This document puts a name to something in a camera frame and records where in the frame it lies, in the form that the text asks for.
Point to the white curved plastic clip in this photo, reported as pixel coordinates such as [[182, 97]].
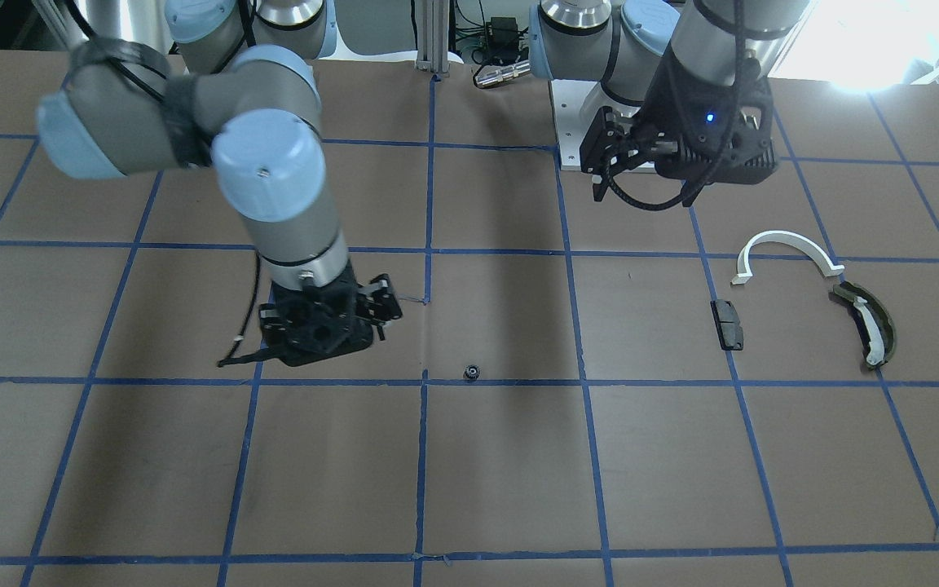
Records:
[[820, 257]]

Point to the dark green brake shoe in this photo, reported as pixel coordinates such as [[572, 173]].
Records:
[[874, 323]]

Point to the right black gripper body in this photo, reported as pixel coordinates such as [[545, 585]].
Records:
[[381, 301]]

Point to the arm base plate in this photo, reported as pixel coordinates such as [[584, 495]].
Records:
[[575, 104]]

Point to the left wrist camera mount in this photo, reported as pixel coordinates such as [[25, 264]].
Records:
[[708, 122]]

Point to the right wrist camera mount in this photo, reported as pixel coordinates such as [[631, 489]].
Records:
[[292, 354]]

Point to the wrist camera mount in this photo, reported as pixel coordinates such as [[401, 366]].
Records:
[[292, 354], [708, 122]]

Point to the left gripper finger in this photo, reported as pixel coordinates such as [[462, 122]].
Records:
[[607, 149], [690, 190]]

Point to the black brake pad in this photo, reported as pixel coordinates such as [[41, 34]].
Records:
[[728, 325]]

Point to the silver cylindrical connector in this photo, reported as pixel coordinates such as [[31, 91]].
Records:
[[502, 74]]

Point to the black power adapter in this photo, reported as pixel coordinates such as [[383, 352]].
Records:
[[502, 33]]

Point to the black bevel gear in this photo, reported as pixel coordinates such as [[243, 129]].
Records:
[[472, 373]]

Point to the aluminium frame post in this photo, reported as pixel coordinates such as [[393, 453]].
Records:
[[432, 27]]

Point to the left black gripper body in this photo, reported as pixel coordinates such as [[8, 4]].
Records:
[[659, 104]]

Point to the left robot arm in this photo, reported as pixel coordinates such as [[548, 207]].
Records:
[[621, 44]]

